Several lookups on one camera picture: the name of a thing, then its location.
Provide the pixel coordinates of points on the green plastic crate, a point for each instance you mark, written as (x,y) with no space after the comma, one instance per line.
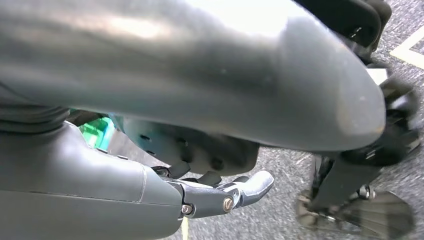
(96,132)

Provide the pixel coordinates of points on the dark perforated panel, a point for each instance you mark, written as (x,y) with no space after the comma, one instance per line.
(185,149)

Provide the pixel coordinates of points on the black robot foot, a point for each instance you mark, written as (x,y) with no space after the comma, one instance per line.
(381,212)

